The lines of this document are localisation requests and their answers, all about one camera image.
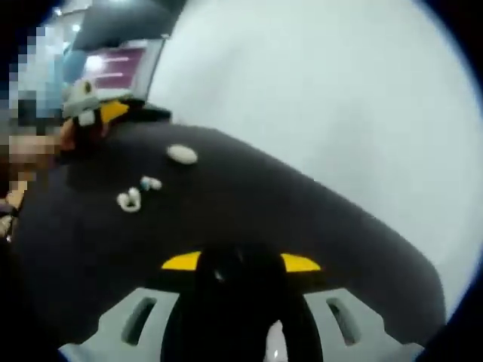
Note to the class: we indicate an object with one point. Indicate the white oval charging case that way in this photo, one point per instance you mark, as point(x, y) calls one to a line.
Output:
point(182, 154)

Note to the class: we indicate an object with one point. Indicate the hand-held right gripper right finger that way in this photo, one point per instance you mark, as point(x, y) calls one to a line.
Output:
point(358, 332)

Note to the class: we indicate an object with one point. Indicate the dark rounded object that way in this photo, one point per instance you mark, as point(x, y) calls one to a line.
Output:
point(120, 22)

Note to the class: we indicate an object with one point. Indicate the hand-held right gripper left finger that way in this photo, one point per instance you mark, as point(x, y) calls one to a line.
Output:
point(120, 332)

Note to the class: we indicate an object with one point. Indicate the person's right hand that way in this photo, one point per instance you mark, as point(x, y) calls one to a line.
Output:
point(275, 345)

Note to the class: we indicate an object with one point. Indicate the person's left hand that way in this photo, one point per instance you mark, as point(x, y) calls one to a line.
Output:
point(69, 134)

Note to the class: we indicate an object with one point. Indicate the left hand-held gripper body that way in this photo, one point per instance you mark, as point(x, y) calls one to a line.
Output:
point(80, 94)

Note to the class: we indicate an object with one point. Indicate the white ear-clip earphone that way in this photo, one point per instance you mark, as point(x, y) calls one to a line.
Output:
point(122, 200)

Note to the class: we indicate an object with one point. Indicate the open laptop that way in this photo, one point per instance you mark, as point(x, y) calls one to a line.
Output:
point(120, 64)

